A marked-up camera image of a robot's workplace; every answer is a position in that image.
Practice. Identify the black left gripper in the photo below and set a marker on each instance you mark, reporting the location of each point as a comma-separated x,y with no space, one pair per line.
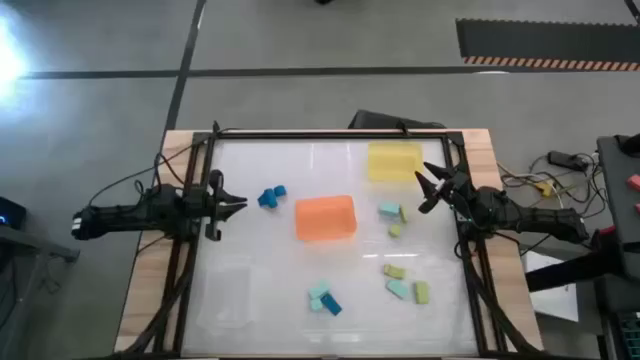
200,207

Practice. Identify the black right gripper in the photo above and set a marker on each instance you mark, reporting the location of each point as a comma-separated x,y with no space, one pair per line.
457,192

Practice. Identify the blue foam block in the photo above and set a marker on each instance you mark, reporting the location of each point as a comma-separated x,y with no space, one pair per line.
267,199

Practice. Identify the teal foam block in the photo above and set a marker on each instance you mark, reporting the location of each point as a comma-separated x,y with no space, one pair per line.
388,209
397,288
319,289

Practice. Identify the small green foam block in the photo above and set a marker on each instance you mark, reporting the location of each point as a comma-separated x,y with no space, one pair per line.
394,230

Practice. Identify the dark blue foam wedge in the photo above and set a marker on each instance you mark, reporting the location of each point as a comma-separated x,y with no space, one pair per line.
331,304

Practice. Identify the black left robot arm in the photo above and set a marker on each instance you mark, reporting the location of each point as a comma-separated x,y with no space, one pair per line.
125,217

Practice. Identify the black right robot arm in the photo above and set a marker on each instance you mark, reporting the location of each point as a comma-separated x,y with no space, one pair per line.
530,220

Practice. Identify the yellow translucent plastic bin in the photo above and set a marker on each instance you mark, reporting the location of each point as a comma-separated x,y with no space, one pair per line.
392,162

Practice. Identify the black case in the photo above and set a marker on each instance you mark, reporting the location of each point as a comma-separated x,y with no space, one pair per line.
380,121

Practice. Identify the clear plastic bin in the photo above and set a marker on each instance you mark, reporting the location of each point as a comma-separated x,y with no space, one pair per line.
225,295

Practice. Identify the orange translucent plastic bin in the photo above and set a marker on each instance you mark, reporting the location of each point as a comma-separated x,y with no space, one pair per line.
325,217

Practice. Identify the green arch foam block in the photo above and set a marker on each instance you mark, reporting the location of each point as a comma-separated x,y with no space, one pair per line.
421,292

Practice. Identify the black power adapter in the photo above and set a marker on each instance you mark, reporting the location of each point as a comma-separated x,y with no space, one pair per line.
565,160

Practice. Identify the black support bar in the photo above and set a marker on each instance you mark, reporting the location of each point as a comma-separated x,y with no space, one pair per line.
570,272

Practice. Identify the white paper sheet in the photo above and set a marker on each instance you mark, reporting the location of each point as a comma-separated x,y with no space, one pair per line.
550,300

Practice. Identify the black hazard-striped floor mat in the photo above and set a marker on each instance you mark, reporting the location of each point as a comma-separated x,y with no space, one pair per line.
540,42

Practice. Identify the grey cart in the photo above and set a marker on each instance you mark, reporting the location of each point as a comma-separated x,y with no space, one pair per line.
620,200

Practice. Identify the grey metal stand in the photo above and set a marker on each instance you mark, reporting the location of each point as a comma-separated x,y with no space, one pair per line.
20,245

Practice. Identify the black device with blue light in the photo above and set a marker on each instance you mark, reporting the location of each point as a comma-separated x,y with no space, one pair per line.
10,212

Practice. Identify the blue-green crate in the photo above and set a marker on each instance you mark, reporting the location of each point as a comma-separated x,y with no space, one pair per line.
631,335

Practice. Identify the black metal table frame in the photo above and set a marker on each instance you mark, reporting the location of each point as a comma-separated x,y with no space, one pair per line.
325,135

